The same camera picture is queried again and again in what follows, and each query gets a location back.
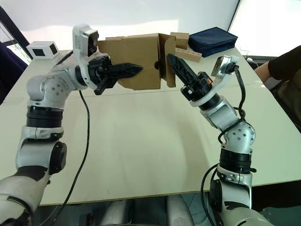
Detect person in dark shirt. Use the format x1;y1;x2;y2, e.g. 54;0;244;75
253;46;301;132

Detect dark window frame post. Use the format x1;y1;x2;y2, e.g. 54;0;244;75
0;4;31;69

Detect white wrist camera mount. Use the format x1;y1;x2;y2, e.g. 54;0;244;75
71;23;100;91
190;55;240;108

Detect open-flapped brown cardboard box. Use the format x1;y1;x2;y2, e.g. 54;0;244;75
97;32;177;91

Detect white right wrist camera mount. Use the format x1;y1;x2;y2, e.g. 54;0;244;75
190;55;240;108

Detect wooden block with holes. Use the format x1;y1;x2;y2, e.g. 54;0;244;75
175;48;203;62

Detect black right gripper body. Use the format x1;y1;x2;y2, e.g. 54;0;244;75
180;72;214;102

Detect small closed cardboard box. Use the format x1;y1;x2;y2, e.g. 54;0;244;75
169;32;190;50

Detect dark curtain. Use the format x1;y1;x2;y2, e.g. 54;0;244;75
0;44;26;104

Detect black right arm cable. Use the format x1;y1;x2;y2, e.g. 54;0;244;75
201;62;247;226

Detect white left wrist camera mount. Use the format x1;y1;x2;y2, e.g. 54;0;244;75
71;23;100;91

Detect navy blue fabric case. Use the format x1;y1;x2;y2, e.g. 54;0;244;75
189;27;238;57

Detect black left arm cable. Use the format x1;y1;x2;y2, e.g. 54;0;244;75
55;50;91;226

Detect grey rounded shape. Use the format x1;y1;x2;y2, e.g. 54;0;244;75
164;195;196;226
103;200;134;226

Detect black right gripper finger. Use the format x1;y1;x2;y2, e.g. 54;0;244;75
167;54;200;87

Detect white box with dark windows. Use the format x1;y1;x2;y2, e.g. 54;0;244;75
26;41;59;61

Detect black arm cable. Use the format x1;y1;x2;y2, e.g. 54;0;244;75
55;50;91;226
201;62;247;226

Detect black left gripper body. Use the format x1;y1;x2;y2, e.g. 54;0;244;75
88;56;118;96

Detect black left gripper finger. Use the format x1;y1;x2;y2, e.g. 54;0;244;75
110;63;143;83

